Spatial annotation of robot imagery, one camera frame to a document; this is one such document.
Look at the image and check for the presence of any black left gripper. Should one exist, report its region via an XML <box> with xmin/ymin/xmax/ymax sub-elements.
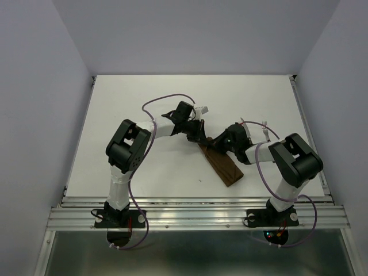
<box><xmin>181</xmin><ymin>119</ymin><xmax>208</xmax><ymax>146</ymax></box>

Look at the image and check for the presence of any brown cloth napkin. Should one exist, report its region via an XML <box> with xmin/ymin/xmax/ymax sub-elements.
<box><xmin>199</xmin><ymin>144</ymin><xmax>244</xmax><ymax>187</ymax></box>

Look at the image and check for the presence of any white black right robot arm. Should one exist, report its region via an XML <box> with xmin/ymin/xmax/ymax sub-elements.
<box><xmin>208</xmin><ymin>123</ymin><xmax>323</xmax><ymax>224</ymax></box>

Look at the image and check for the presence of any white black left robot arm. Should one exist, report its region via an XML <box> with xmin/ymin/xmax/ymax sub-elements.
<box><xmin>100</xmin><ymin>101</ymin><xmax>208</xmax><ymax>227</ymax></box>

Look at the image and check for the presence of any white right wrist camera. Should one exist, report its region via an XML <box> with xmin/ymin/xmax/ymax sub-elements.
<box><xmin>243</xmin><ymin>123</ymin><xmax>252</xmax><ymax>144</ymax></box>

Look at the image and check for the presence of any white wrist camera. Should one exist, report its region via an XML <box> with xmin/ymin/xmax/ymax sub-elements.
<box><xmin>193</xmin><ymin>106</ymin><xmax>209</xmax><ymax>116</ymax></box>
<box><xmin>243</xmin><ymin>123</ymin><xmax>252</xmax><ymax>144</ymax></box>

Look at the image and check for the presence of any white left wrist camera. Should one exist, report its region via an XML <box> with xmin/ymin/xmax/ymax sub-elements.
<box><xmin>193</xmin><ymin>106</ymin><xmax>209</xmax><ymax>116</ymax></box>

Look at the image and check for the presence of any silver fork dark handle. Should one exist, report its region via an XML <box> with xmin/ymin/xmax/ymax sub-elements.
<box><xmin>262</xmin><ymin>121</ymin><xmax>271</xmax><ymax>142</ymax></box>

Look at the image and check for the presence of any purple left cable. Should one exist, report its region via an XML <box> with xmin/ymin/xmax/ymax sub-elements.
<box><xmin>108</xmin><ymin>93</ymin><xmax>198</xmax><ymax>251</ymax></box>

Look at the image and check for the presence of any purple cable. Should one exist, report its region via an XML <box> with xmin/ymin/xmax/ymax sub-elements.
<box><xmin>243</xmin><ymin>121</ymin><xmax>319</xmax><ymax>248</ymax></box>
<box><xmin>108</xmin><ymin>93</ymin><xmax>198</xmax><ymax>251</ymax></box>

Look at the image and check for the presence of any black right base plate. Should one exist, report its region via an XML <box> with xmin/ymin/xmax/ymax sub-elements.
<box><xmin>243</xmin><ymin>208</ymin><xmax>299</xmax><ymax>229</ymax></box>

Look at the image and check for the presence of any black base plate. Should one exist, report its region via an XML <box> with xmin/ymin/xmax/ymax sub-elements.
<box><xmin>91</xmin><ymin>209</ymin><xmax>146</xmax><ymax>229</ymax></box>
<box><xmin>243</xmin><ymin>208</ymin><xmax>299</xmax><ymax>229</ymax></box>

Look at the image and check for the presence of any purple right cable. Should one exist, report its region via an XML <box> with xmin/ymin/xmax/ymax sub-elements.
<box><xmin>243</xmin><ymin>121</ymin><xmax>319</xmax><ymax>248</ymax></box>

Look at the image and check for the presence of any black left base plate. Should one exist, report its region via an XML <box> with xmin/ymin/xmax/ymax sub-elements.
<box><xmin>91</xmin><ymin>209</ymin><xmax>146</xmax><ymax>229</ymax></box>

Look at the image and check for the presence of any aluminium rail frame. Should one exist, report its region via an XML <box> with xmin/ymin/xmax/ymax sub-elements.
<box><xmin>34</xmin><ymin>74</ymin><xmax>360</xmax><ymax>276</ymax></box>

